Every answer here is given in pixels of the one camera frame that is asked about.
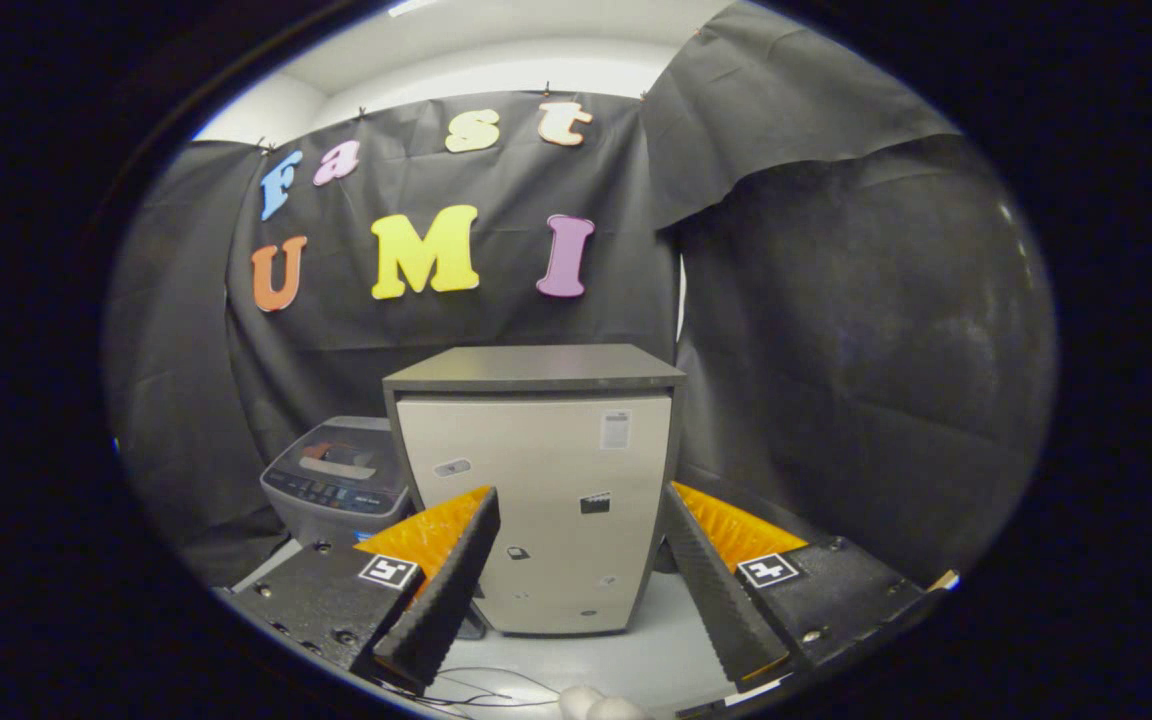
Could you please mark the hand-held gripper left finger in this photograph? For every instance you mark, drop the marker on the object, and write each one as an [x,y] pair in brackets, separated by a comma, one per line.
[448,590]

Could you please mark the black backdrop cloth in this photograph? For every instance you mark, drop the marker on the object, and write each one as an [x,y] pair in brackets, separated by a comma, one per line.
[836,350]

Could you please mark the grey washing machine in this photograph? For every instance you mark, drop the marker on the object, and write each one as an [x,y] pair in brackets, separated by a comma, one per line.
[326,517]

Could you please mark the grey cabinet with dark top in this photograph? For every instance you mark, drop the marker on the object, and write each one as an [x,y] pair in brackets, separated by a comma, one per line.
[536,480]

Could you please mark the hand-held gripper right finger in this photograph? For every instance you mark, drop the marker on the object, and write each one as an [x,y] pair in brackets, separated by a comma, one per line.
[716,600]

